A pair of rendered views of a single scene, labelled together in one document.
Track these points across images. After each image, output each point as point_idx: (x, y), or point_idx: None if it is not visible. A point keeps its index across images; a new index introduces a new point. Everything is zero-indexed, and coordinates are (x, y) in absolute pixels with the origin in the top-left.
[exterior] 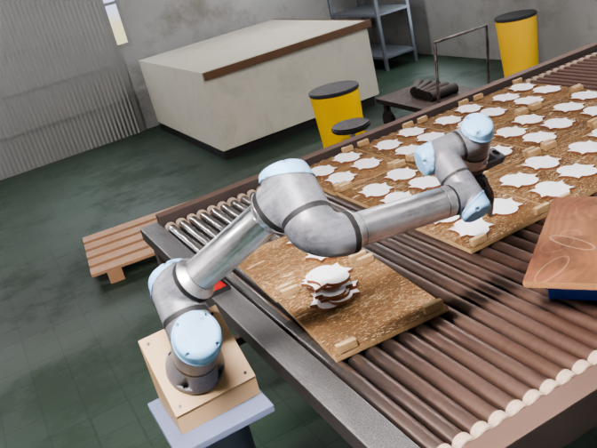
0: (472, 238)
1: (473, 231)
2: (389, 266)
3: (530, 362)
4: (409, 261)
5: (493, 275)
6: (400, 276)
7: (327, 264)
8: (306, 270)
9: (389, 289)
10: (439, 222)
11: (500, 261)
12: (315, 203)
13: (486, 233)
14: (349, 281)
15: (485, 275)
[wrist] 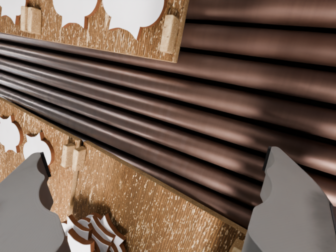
0: (162, 47)
1: (144, 11)
2: (105, 141)
3: None
4: (118, 123)
5: (253, 107)
6: (135, 175)
7: (56, 172)
8: (50, 191)
9: (144, 208)
10: (85, 18)
11: (231, 51)
12: None
13: (164, 1)
14: (100, 230)
15: (238, 110)
